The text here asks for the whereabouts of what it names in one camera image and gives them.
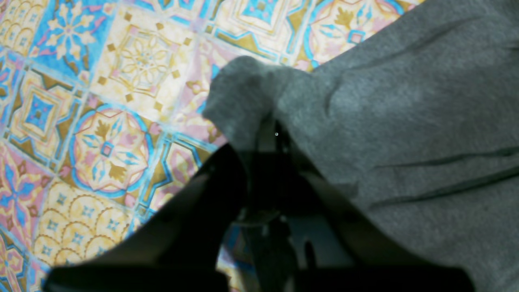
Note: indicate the grey T-shirt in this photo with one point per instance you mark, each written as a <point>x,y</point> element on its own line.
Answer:
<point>417,126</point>

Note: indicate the patterned tile tablecloth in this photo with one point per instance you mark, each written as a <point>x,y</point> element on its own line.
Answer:
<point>102,100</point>

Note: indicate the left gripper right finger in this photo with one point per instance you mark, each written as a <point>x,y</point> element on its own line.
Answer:
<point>328,245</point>

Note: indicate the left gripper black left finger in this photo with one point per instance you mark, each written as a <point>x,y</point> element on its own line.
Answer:
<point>177,249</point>

